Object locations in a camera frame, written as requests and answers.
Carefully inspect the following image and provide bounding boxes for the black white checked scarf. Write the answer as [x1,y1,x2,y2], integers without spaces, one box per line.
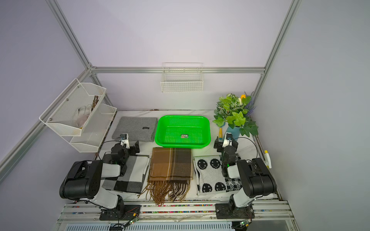
[102,156,150,194]

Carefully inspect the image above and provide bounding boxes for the white black smiley scarf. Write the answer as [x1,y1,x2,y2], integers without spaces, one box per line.
[193,156,242,195]

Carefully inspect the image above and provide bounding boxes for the brown plaid fringed scarf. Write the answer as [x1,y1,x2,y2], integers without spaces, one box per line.
[141,147,193,206]

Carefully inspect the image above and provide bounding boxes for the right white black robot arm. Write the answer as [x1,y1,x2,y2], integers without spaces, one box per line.
[214,137,277,222]

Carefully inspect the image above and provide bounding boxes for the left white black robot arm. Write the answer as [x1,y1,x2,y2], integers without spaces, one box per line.
[59,142,150,224]

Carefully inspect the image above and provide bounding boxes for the grey folded scarf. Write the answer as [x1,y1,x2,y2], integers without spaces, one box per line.
[112,116,158,142]

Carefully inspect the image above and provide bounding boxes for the green plastic basket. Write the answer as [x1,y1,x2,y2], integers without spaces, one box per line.
[155,115,211,149]

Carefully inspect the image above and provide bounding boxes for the teal yellow garden rake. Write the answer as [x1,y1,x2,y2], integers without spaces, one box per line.
[218,127,223,141]

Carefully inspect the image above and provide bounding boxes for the teal vase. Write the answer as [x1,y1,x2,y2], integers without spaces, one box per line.
[226,126,240,140]

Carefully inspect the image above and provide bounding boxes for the artificial green plant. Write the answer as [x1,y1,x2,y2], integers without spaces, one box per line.
[213,93,259,137]

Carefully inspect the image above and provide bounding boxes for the lower white mesh shelf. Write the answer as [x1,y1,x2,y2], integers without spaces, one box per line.
[69,104,117,153]

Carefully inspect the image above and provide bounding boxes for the white mesh shelf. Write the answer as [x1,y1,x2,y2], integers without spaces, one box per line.
[69,104,117,153]
[39,79,106,136]

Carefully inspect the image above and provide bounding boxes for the yellow spray bottle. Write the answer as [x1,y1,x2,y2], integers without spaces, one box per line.
[264,150,272,169]

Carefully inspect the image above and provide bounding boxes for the clear glove in shelf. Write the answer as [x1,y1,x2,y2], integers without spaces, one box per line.
[73,105,93,129]

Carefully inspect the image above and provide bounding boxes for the upper white mesh shelf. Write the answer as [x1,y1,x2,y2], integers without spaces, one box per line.
[39,79,106,136]

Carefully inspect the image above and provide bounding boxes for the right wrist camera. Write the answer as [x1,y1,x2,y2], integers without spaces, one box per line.
[222,132,234,148]

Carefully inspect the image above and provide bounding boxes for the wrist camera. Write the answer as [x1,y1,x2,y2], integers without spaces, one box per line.
[120,133,130,149]
[222,132,234,148]

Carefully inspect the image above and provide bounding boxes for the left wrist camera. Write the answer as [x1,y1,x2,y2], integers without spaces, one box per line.
[120,133,130,149]

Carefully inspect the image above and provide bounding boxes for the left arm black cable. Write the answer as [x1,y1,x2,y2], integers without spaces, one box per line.
[97,140,122,161]

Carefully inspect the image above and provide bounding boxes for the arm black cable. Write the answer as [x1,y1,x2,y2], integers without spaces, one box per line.
[97,140,122,161]
[235,136,258,159]

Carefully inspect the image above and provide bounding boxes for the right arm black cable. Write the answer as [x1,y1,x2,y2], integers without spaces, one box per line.
[235,136,258,159]

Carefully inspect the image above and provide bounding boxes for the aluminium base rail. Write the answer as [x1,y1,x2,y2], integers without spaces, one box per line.
[53,199,299,231]

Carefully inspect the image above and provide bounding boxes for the white wire wall basket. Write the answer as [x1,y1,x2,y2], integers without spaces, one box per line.
[161,63,204,93]

